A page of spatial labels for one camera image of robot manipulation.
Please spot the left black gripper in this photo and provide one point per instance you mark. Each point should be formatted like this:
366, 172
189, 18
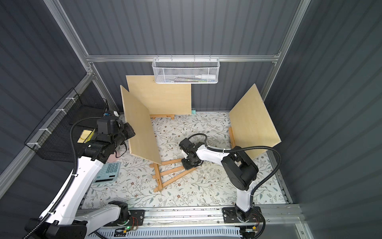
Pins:
127, 131

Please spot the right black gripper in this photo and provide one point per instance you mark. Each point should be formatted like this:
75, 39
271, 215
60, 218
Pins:
191, 160

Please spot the plywood board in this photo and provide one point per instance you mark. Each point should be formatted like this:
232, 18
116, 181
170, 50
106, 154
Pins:
143, 144
251, 124
161, 99

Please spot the wooden easel frame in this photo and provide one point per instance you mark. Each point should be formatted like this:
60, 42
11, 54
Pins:
163, 116

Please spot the small wooden easel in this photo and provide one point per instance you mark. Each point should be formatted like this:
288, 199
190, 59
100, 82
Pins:
232, 139

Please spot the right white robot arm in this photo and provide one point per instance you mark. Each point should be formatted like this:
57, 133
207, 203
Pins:
239, 167

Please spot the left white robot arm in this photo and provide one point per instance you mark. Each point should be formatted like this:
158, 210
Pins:
59, 220

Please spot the yellow sticky note pad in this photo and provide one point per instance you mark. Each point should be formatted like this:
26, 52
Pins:
84, 137

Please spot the pink pen cup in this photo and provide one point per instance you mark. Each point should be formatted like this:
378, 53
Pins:
114, 157

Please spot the teal calculator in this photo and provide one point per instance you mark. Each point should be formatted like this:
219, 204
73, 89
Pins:
108, 173

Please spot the white marker in basket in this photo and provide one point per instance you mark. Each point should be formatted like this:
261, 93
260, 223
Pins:
206, 77

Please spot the black wire mesh basket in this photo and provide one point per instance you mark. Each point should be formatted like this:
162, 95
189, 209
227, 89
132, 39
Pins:
51, 139

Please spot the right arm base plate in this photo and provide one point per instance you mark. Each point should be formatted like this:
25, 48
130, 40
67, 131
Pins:
235, 215

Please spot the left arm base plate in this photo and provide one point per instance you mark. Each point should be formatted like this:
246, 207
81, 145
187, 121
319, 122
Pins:
131, 217

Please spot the white wire mesh basket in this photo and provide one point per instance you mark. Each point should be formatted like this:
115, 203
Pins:
183, 71

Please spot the aluminium rail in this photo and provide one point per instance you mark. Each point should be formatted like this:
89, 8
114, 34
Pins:
202, 216

